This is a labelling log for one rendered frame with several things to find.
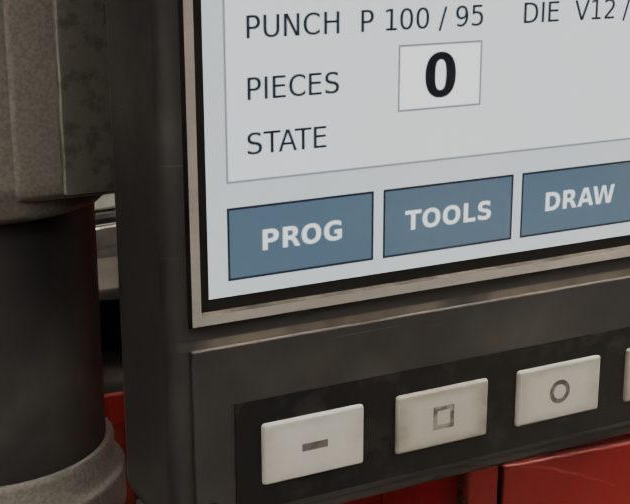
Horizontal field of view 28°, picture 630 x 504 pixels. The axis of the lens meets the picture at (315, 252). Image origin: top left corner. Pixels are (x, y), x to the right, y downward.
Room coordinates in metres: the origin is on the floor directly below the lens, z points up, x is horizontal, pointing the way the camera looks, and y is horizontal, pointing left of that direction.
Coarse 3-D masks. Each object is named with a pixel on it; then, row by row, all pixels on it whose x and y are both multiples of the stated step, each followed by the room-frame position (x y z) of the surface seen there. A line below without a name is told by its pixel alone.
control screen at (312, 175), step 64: (256, 0) 0.37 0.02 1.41; (320, 0) 0.38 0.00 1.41; (384, 0) 0.39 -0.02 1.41; (448, 0) 0.41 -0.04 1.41; (512, 0) 0.42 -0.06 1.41; (576, 0) 0.43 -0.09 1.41; (256, 64) 0.37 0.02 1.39; (320, 64) 0.38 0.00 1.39; (384, 64) 0.39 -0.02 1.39; (512, 64) 0.42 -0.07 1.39; (576, 64) 0.43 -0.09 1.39; (256, 128) 0.37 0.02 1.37; (320, 128) 0.38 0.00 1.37; (384, 128) 0.39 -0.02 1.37; (448, 128) 0.41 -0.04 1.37; (512, 128) 0.42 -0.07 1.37; (576, 128) 0.43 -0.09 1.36; (256, 192) 0.37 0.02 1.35; (320, 192) 0.38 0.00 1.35; (384, 192) 0.40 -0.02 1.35; (448, 192) 0.41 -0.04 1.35; (512, 192) 0.42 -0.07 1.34; (576, 192) 0.43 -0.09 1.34; (256, 256) 0.37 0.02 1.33; (320, 256) 0.38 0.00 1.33; (384, 256) 0.40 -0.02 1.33; (448, 256) 0.41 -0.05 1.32
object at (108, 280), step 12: (108, 264) 0.80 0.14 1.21; (108, 276) 0.77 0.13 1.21; (108, 288) 0.74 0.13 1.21; (108, 300) 0.81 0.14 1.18; (108, 312) 0.81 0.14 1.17; (108, 324) 0.81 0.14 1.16; (120, 324) 0.81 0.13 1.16; (108, 336) 0.81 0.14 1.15; (120, 336) 0.81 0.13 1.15; (108, 348) 0.80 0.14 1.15; (120, 348) 0.80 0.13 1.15; (108, 360) 0.78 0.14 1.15; (120, 360) 0.78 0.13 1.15; (108, 372) 0.76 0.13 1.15; (120, 372) 0.76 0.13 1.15; (108, 384) 0.74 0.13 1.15; (120, 384) 0.74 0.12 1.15
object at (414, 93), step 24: (408, 48) 0.40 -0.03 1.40; (432, 48) 0.40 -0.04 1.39; (456, 48) 0.41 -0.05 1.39; (480, 48) 0.41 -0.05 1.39; (408, 72) 0.40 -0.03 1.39; (432, 72) 0.40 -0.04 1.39; (456, 72) 0.41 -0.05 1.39; (480, 72) 0.41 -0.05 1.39; (408, 96) 0.40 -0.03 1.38; (432, 96) 0.40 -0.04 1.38; (456, 96) 0.41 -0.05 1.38; (480, 96) 0.41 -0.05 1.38
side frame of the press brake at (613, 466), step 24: (552, 456) 0.84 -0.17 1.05; (576, 456) 0.85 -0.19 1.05; (600, 456) 0.86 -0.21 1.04; (624, 456) 0.87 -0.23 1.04; (456, 480) 0.83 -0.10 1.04; (480, 480) 0.82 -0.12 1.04; (504, 480) 0.83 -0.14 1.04; (528, 480) 0.84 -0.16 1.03; (552, 480) 0.84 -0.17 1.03; (576, 480) 0.85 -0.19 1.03; (600, 480) 0.86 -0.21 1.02; (624, 480) 0.87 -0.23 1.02
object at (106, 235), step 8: (104, 208) 2.90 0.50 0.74; (112, 208) 2.90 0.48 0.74; (96, 216) 2.82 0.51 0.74; (104, 216) 2.83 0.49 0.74; (112, 216) 2.82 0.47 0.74; (96, 224) 2.80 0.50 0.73; (104, 224) 2.57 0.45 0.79; (112, 224) 2.58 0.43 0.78; (96, 232) 2.54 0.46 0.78; (104, 232) 2.55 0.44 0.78; (112, 232) 2.56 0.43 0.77; (96, 240) 2.53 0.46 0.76; (104, 240) 2.55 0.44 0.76; (112, 240) 2.56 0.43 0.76; (104, 248) 2.55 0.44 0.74; (112, 248) 2.56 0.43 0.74; (104, 256) 2.54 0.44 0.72; (112, 256) 2.56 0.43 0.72
